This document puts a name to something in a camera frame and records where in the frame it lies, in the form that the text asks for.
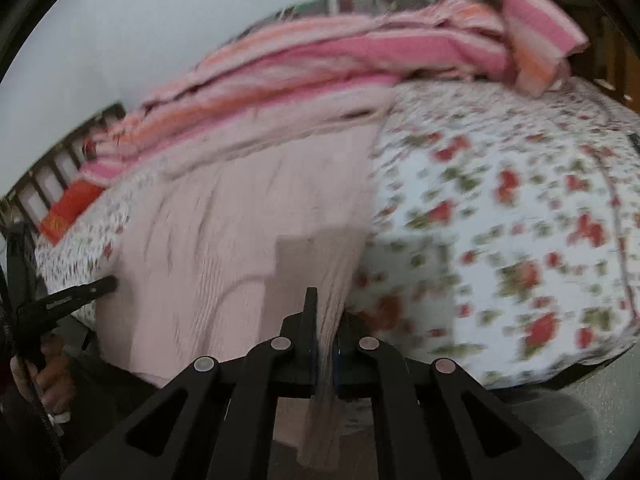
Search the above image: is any pink knit sweater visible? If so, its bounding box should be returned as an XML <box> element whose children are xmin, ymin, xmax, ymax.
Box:
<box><xmin>96</xmin><ymin>122</ymin><xmax>380</xmax><ymax>469</ymax></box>

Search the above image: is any left hand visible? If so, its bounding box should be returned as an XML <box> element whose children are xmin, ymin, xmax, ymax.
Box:
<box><xmin>10</xmin><ymin>334</ymin><xmax>76</xmax><ymax>415</ymax></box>

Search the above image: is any dark wooden headboard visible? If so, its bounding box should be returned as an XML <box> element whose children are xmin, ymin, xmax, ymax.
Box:
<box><xmin>1</xmin><ymin>102</ymin><xmax>126</xmax><ymax>242</ymax></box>

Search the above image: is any red pillow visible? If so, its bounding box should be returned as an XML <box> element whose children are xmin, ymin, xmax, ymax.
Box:
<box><xmin>39</xmin><ymin>179</ymin><xmax>104</xmax><ymax>245</ymax></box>

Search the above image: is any floral bed sheet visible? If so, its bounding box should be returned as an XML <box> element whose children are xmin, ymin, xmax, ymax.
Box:
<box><xmin>36</xmin><ymin>78</ymin><xmax>639</xmax><ymax>387</ymax></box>

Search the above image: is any pink striped quilt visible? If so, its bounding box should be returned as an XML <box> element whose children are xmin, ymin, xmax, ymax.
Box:
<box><xmin>80</xmin><ymin>0</ymin><xmax>589</xmax><ymax>188</ymax></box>

